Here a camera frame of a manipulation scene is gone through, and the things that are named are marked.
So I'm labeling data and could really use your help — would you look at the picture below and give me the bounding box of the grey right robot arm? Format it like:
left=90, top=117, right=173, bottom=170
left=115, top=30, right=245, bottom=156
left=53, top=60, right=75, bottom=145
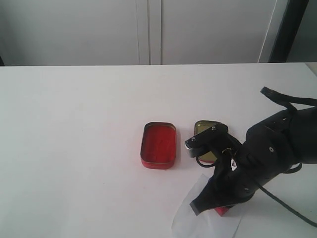
left=185, top=107, right=317, bottom=214

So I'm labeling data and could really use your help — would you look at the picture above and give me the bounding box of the small red block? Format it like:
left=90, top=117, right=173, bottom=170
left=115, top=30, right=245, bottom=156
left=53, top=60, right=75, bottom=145
left=214, top=207, right=230, bottom=216

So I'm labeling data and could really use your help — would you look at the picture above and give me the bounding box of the dark vertical post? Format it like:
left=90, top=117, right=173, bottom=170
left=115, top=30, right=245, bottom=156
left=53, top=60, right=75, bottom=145
left=268, top=0, right=309, bottom=63

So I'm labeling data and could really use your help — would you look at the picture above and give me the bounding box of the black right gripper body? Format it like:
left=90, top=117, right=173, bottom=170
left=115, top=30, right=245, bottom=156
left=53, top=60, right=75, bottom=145
left=210, top=146, right=263, bottom=206

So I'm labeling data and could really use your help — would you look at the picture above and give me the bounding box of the white paper sheet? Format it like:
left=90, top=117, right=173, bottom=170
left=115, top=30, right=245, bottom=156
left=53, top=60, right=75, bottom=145
left=171, top=174, right=245, bottom=238

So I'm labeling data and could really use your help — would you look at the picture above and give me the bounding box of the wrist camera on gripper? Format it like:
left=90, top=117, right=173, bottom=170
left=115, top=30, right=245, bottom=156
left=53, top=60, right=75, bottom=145
left=185, top=123, right=228, bottom=158

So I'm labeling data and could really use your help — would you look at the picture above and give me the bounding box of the gold tin lid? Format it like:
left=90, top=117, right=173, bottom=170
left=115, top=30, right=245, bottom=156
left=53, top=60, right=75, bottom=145
left=190, top=120, right=229, bottom=168

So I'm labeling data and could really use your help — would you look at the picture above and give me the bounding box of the red tin box base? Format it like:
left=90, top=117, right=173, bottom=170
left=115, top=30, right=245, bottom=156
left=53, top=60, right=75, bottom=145
left=140, top=122, right=176, bottom=170

